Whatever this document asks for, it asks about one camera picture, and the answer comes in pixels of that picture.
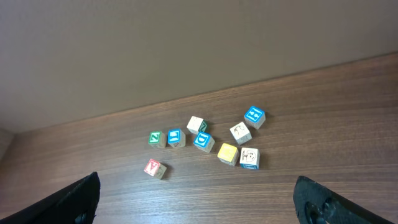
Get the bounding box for blue side picture block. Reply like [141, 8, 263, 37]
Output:
[229, 122, 252, 145]

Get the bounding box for blue top block left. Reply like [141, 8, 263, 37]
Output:
[167, 129, 186, 148]

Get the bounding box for yellow top wooden block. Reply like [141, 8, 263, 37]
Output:
[217, 143, 239, 166]

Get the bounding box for green top wooden block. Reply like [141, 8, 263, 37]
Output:
[148, 131, 167, 148]

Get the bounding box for blue top block right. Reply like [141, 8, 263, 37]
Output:
[244, 106, 266, 129]

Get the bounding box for red V wooden block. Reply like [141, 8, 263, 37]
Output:
[144, 159, 167, 180]

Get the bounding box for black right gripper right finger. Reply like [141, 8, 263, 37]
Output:
[293, 175, 392, 224]

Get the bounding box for blue X side block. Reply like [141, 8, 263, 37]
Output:
[239, 147, 260, 170]

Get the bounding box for plain top wooden block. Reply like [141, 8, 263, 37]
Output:
[187, 116, 208, 134]

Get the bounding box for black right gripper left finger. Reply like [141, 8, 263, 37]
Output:
[1, 172, 101, 224]

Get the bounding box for blue D wooden block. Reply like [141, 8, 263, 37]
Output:
[193, 132, 215, 153]

